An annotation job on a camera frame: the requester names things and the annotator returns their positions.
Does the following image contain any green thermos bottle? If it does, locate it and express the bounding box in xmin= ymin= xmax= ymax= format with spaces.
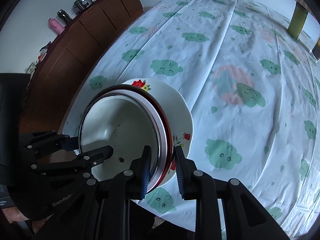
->
xmin=287 ymin=2 xmax=308 ymax=40

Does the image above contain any black thermos flask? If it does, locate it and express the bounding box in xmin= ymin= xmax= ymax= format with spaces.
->
xmin=57 ymin=9 xmax=72 ymax=25

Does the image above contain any clutter on sideboard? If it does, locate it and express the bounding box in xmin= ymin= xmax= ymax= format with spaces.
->
xmin=25 ymin=41 xmax=52 ymax=75

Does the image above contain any pink thermos flask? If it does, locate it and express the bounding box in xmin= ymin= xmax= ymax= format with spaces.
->
xmin=48 ymin=18 xmax=65 ymax=35

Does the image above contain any white enamel bowl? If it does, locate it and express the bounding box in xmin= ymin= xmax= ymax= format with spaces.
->
xmin=79 ymin=95 xmax=159 ymax=181

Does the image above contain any cloud pattern tablecloth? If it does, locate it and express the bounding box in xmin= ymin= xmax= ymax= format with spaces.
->
xmin=63 ymin=0 xmax=319 ymax=238

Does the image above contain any brown wooden sideboard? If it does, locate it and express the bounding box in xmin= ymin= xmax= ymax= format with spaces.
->
xmin=19 ymin=0 xmax=143 ymax=133

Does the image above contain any red flower white plate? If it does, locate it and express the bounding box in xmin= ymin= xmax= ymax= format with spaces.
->
xmin=123 ymin=78 xmax=193 ymax=186

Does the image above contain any steel cooking pot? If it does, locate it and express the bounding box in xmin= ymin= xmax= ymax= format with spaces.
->
xmin=73 ymin=0 xmax=93 ymax=14

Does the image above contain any clear tea bottle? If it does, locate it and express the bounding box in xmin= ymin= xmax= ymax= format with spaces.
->
xmin=310 ymin=37 xmax=320 ymax=62

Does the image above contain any stainless steel bowl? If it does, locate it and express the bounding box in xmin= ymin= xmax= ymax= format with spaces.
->
xmin=79 ymin=85 xmax=172 ymax=192

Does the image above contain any person's left hand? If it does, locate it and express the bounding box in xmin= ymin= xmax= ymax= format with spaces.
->
xmin=2 ymin=206 xmax=52 ymax=233

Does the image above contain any red plastic bowl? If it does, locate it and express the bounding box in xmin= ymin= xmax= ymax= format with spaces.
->
xmin=112 ymin=85 xmax=173 ymax=192

